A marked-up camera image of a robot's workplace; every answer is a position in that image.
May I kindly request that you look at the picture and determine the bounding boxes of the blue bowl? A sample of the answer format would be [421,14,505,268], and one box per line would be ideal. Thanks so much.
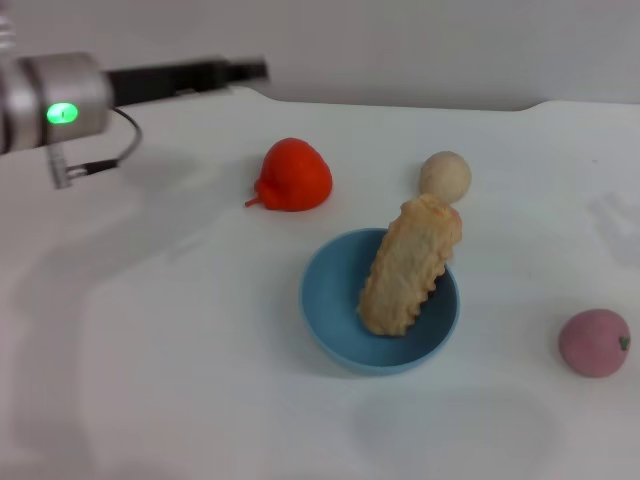
[298,228,461,377]

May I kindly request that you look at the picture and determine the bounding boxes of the left arm cable with connector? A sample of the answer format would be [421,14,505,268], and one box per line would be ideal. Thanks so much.
[47,107,144,190]

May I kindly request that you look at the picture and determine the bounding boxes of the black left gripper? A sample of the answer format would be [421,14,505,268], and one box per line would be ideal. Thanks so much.
[103,56,270,109]

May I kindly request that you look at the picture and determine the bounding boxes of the beige round bun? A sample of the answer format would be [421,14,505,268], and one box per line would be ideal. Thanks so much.
[418,151,473,205]

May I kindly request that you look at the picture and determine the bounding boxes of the orange striped bread loaf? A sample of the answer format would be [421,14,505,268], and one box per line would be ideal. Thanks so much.
[356,193,464,339]

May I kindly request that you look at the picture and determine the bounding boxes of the pink toy peach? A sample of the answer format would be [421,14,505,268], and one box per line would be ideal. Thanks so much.
[558,308,631,379]

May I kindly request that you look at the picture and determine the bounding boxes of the red toy fruit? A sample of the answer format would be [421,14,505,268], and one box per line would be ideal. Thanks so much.
[243,137,334,213]

